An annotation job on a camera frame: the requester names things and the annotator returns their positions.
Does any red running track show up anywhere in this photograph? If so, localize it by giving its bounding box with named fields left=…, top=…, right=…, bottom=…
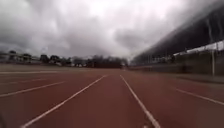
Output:
left=0, top=68, right=224, bottom=128

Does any dark roofed grandstand building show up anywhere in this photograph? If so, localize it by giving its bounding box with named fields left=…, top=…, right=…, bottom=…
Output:
left=128, top=2, right=224, bottom=76

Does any pale pole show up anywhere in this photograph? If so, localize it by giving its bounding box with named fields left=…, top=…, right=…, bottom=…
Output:
left=211, top=41, right=216, bottom=77

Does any grey paved strip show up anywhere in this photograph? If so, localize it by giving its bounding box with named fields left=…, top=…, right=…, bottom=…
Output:
left=173, top=72, right=224, bottom=84

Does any row of trees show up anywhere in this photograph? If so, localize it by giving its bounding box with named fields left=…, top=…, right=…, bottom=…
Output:
left=0, top=49, right=129, bottom=70

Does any pale ground strip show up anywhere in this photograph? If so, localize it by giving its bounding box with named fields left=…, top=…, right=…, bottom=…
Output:
left=0, top=63, right=101, bottom=73

